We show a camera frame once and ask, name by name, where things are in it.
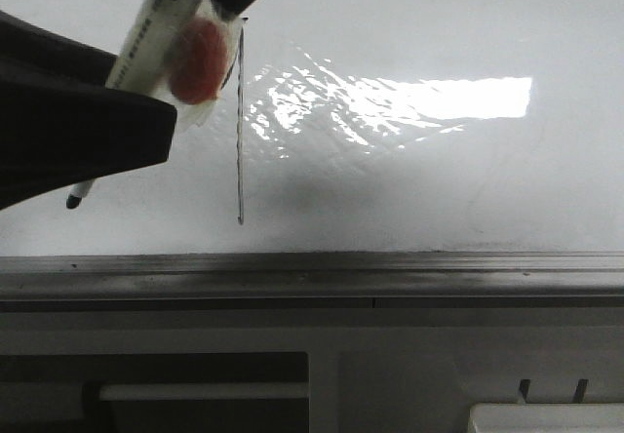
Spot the dark left hook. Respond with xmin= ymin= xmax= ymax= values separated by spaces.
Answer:
xmin=518 ymin=378 xmax=531 ymax=404

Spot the dark right hook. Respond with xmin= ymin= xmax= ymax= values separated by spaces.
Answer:
xmin=572 ymin=378 xmax=589 ymax=404

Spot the dark hook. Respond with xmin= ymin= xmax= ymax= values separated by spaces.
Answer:
xmin=572 ymin=378 xmax=589 ymax=404
xmin=518 ymin=378 xmax=531 ymax=404

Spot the white box lower right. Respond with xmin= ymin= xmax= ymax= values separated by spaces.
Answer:
xmin=467 ymin=404 xmax=623 ymax=432

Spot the white whiteboard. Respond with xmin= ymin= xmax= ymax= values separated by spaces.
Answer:
xmin=1 ymin=0 xmax=623 ymax=256

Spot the white whiteboard marker pen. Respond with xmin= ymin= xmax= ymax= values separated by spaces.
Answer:
xmin=65 ymin=0 xmax=206 ymax=211

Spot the grey aluminium marker tray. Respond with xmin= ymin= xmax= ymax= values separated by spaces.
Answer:
xmin=1 ymin=252 xmax=623 ymax=301

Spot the red magnet taped to marker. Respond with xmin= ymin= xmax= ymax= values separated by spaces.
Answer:
xmin=156 ymin=0 xmax=244 ymax=133

